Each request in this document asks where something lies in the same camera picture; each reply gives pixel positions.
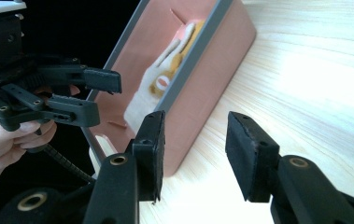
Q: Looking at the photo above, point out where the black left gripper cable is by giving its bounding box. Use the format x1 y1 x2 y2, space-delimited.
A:
24 143 98 185

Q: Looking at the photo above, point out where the beige glove white label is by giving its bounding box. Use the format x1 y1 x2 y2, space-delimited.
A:
123 20 206 133

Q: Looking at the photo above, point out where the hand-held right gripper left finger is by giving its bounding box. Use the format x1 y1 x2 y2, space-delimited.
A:
82 110 166 224

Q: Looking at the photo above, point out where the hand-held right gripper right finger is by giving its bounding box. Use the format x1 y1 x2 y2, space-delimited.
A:
225 111 354 224

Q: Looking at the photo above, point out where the pink basin grey rim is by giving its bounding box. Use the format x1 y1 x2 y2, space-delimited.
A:
80 0 258 178

